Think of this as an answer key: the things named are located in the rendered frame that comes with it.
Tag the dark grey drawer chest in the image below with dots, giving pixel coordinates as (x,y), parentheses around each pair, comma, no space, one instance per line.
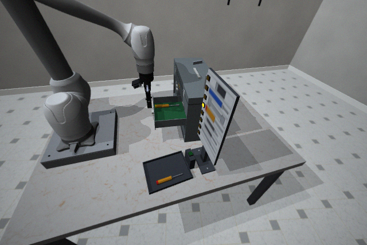
(188,92)

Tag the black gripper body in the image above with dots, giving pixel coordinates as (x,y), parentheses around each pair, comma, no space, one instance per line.
(146,78)

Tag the orange-handled screwdriver with red end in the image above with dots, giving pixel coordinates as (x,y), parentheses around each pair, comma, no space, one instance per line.
(165,179)

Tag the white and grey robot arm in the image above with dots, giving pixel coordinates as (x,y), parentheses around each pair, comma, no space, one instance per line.
(67,109)

